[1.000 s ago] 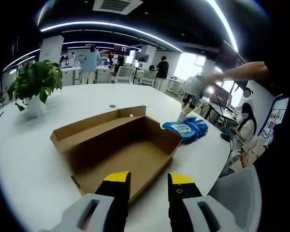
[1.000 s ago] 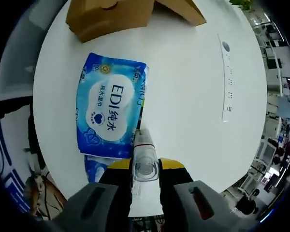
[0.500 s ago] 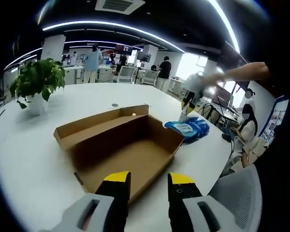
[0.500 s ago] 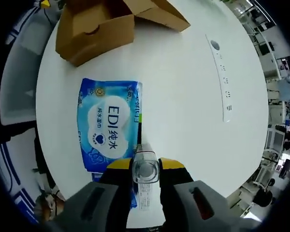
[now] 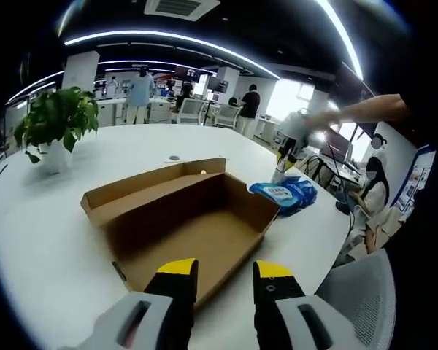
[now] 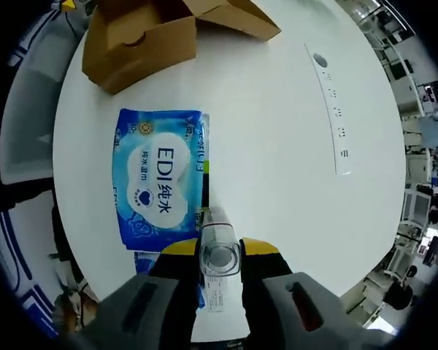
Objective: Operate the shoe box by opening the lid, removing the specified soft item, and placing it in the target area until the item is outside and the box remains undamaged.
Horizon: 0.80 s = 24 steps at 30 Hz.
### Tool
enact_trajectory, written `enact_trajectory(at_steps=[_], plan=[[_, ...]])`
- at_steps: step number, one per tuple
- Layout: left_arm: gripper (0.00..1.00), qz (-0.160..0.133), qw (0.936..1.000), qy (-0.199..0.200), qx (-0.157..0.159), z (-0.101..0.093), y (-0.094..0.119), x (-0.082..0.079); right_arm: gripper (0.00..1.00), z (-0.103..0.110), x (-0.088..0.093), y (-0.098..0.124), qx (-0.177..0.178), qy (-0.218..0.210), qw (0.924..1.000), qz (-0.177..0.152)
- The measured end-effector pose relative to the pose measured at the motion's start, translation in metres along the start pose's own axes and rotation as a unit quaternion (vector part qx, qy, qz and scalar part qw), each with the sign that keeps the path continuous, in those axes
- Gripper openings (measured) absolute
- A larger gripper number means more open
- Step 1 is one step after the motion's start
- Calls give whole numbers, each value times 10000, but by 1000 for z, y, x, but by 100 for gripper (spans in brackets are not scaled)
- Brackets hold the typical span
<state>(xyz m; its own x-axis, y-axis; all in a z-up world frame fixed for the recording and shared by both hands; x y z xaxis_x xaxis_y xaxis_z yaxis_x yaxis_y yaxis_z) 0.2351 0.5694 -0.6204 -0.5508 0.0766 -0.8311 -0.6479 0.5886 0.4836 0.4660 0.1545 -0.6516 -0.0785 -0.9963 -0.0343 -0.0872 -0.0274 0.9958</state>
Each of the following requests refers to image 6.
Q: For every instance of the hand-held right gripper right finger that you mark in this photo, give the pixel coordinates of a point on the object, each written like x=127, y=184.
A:
x=270, y=299

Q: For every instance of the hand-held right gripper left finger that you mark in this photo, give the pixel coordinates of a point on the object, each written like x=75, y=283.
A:
x=160, y=302

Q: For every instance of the blue tissue pack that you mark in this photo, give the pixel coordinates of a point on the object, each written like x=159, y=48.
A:
x=144, y=262

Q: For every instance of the clear plastic bottle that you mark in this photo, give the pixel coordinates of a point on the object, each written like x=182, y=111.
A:
x=219, y=259

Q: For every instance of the brown cardboard shoe box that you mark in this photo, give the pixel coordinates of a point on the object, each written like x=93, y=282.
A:
x=131, y=65

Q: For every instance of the green silver foil pouch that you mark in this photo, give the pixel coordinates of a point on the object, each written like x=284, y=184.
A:
x=205, y=189

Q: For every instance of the blue wet wipes pack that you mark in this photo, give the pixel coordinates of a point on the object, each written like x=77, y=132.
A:
x=157, y=175

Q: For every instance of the table socket panel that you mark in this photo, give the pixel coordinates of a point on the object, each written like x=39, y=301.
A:
x=332, y=109

